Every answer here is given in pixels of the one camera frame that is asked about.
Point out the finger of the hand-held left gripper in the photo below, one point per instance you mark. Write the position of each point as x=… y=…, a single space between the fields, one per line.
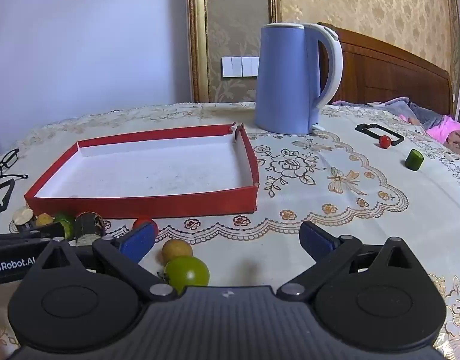
x=50 y=230

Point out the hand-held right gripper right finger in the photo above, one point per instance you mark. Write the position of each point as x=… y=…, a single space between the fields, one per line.
x=316 y=243

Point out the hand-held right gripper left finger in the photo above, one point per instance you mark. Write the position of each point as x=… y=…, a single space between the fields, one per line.
x=138 y=243

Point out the brown longan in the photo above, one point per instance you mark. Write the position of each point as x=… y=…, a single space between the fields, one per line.
x=44 y=219
x=176 y=249

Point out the dark sugarcane piece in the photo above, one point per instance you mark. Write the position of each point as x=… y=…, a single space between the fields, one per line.
x=23 y=215
x=88 y=225

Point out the green tomato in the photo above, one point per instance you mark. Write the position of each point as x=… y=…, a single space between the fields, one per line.
x=187 y=273

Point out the red cardboard box tray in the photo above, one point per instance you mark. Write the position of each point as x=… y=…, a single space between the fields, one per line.
x=140 y=168

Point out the green lime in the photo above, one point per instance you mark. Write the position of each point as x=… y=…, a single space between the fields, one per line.
x=67 y=222

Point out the black eyeglasses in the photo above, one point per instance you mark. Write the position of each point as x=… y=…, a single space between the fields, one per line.
x=16 y=176

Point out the small red cherry tomato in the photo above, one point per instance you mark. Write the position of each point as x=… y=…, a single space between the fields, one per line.
x=385 y=141

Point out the green cucumber piece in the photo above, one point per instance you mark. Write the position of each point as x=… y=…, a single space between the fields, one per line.
x=413 y=160

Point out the blue electric kettle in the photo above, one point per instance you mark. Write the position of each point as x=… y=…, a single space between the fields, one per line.
x=286 y=82

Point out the grey cloth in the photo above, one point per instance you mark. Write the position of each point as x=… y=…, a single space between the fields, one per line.
x=421 y=110

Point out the pink blanket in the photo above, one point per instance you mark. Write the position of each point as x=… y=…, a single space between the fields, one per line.
x=447 y=127

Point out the brown wooden headboard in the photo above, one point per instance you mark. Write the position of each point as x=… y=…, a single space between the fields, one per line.
x=395 y=75

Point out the black rectangular plastic frame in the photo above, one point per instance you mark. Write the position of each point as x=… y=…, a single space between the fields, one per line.
x=361 y=128
x=9 y=192

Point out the white wall switch panel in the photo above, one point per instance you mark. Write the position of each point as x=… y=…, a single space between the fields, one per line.
x=239 y=66

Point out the gold wall frame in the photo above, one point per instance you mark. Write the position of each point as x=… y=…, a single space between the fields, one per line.
x=200 y=45

